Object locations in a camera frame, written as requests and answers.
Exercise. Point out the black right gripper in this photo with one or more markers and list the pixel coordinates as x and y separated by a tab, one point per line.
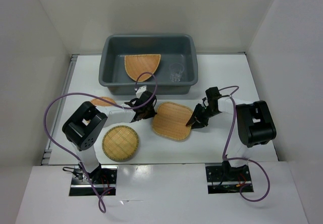
200	122

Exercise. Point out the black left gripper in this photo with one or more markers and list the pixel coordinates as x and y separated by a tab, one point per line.
152	114

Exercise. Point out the square woven tray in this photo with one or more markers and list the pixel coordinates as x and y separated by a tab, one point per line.
171	119

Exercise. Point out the round green-rimmed bamboo tray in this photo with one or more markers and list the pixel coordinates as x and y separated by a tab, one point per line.
120	143

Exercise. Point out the grey plastic bin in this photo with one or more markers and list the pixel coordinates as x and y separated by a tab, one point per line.
166	61

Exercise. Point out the clear plastic cup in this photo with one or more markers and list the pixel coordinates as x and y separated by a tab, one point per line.
176	71

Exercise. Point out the triangular woven tray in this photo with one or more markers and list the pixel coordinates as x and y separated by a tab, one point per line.
135	65

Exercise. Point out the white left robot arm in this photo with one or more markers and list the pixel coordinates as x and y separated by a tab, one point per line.
84	126

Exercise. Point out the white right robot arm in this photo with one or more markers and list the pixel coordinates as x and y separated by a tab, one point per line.
253	120

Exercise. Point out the round tan woven tray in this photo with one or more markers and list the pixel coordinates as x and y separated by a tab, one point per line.
103	101

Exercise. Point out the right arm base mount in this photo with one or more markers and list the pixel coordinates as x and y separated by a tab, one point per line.
223	179

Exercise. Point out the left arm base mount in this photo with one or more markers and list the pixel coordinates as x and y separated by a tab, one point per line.
105	183

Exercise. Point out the aluminium table edge rail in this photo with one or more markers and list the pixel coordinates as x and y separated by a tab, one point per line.
60	106

